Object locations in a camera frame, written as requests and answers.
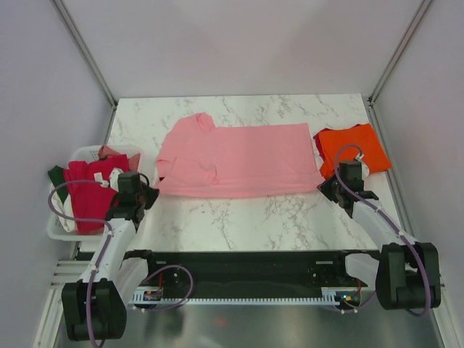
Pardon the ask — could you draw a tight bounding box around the pink t shirt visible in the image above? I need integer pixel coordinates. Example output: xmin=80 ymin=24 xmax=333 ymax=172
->
xmin=156 ymin=113 xmax=323 ymax=199

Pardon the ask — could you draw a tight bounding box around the aluminium frame post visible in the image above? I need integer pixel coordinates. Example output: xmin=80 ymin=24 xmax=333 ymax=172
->
xmin=366 ymin=0 xmax=434 ymax=108
xmin=50 ymin=0 xmax=117 ymax=110

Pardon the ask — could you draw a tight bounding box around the white t shirt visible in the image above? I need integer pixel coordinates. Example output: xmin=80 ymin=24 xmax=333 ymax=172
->
xmin=51 ymin=192 xmax=77 ymax=233

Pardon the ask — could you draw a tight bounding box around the dark green t shirt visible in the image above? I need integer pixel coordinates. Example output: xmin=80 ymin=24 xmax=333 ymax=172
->
xmin=48 ymin=165 xmax=69 ymax=204

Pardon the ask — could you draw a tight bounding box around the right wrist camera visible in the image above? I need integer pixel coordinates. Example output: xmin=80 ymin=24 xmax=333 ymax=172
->
xmin=355 ymin=154 xmax=370 ymax=180

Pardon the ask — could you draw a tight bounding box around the right aluminium frame post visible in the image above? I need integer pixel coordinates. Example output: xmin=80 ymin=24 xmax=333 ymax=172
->
xmin=366 ymin=0 xmax=434 ymax=108

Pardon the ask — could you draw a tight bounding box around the white cable duct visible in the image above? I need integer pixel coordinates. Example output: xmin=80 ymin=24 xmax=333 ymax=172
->
xmin=129 ymin=287 xmax=340 ymax=306

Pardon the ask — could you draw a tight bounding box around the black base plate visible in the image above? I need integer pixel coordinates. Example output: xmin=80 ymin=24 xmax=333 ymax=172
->
xmin=125 ymin=250 xmax=373 ymax=300

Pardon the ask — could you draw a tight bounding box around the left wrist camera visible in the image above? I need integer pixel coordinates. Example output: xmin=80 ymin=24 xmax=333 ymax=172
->
xmin=101 ymin=167 xmax=123 ymax=191

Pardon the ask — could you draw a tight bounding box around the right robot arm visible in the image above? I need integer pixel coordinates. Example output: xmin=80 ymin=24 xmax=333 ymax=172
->
xmin=318 ymin=160 xmax=441 ymax=317

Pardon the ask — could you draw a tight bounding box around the dark red folded t shirt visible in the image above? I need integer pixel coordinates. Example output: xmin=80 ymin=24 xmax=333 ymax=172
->
xmin=313 ymin=133 xmax=326 ymax=161

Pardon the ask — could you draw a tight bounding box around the magenta t shirt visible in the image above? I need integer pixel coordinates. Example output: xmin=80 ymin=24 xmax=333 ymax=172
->
xmin=64 ymin=154 xmax=129 ymax=220

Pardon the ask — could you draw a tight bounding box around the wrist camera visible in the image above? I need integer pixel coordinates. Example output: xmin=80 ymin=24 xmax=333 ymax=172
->
xmin=101 ymin=167 xmax=123 ymax=191
xmin=355 ymin=154 xmax=370 ymax=180

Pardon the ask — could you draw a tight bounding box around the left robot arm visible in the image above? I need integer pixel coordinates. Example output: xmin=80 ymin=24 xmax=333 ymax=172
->
xmin=62 ymin=172 xmax=160 ymax=347

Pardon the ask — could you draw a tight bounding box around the left aluminium frame post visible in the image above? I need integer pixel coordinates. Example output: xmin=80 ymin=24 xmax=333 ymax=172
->
xmin=50 ymin=0 xmax=117 ymax=110

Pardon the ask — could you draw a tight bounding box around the orange folded t shirt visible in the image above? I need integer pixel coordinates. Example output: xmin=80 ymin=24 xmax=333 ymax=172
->
xmin=319 ymin=124 xmax=392 ymax=179

